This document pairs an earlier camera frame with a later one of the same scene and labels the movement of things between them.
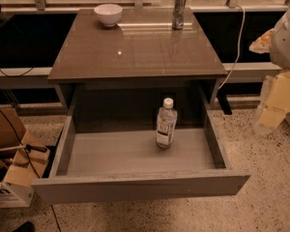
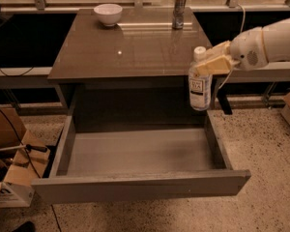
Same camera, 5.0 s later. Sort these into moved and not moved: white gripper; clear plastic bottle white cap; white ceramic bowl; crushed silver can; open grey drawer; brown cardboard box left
Moved: clear plastic bottle white cap; white gripper
Not moved: white ceramic bowl; brown cardboard box left; crushed silver can; open grey drawer
